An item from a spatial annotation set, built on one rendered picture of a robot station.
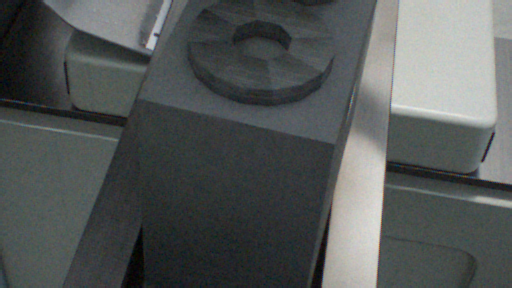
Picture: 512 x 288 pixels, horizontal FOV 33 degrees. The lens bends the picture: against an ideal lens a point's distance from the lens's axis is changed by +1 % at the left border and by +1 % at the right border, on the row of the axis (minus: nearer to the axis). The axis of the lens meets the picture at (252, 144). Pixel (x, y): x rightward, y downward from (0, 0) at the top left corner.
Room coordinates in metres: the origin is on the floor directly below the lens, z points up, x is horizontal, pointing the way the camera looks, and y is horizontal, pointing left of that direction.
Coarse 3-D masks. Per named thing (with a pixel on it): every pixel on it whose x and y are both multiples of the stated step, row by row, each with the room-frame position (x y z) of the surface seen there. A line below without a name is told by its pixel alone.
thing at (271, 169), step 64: (192, 0) 0.45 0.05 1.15; (256, 0) 0.44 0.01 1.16; (320, 0) 0.46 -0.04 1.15; (192, 64) 0.38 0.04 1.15; (256, 64) 0.38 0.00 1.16; (320, 64) 0.38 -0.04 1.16; (192, 128) 0.35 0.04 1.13; (256, 128) 0.34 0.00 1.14; (320, 128) 0.34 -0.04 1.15; (192, 192) 0.35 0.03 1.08; (256, 192) 0.34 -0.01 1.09; (320, 192) 0.33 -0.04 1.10; (192, 256) 0.35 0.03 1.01; (256, 256) 0.34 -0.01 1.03
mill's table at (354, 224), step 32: (384, 0) 0.73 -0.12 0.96; (160, 32) 0.64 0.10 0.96; (384, 32) 0.67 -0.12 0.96; (384, 64) 0.63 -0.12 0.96; (384, 96) 0.58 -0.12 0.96; (128, 128) 0.51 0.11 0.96; (352, 128) 0.54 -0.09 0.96; (384, 128) 0.54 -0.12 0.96; (128, 160) 0.47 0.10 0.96; (352, 160) 0.50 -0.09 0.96; (384, 160) 0.50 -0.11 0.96; (128, 192) 0.44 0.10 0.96; (352, 192) 0.46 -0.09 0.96; (384, 192) 0.46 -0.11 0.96; (96, 224) 0.40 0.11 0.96; (128, 224) 0.40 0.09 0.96; (352, 224) 0.43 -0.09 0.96; (96, 256) 0.37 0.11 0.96; (128, 256) 0.37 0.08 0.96; (320, 256) 0.41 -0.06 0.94; (352, 256) 0.40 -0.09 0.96
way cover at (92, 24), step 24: (48, 0) 0.70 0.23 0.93; (72, 0) 0.73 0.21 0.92; (96, 0) 0.75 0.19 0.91; (120, 0) 0.76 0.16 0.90; (144, 0) 0.77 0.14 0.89; (168, 0) 0.78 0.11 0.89; (72, 24) 0.70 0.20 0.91; (96, 24) 0.71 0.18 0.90; (120, 24) 0.72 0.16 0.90; (144, 24) 0.73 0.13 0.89; (144, 48) 0.70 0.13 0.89
